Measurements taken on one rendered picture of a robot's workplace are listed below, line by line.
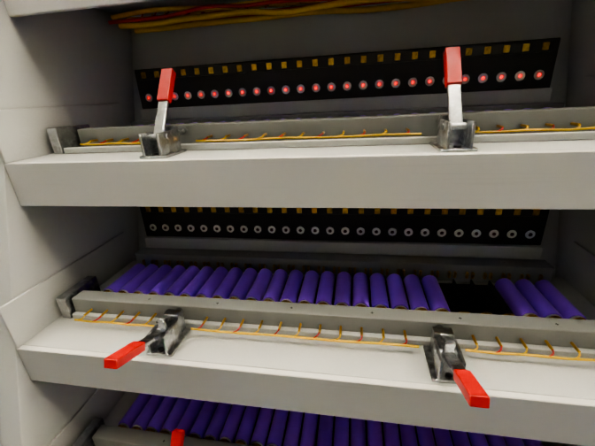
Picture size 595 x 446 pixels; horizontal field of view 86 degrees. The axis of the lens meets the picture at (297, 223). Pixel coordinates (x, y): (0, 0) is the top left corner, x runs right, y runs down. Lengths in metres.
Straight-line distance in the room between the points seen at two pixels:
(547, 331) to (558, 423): 0.07
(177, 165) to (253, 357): 0.19
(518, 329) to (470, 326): 0.04
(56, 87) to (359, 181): 0.37
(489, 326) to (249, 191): 0.25
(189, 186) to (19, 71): 0.23
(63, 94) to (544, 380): 0.57
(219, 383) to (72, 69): 0.41
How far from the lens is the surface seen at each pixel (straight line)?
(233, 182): 0.29
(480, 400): 0.26
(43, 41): 0.50
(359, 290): 0.38
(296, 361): 0.33
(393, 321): 0.34
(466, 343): 0.36
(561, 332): 0.38
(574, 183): 0.32
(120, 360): 0.31
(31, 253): 0.46
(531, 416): 0.35
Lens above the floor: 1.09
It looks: 4 degrees down
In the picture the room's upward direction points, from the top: straight up
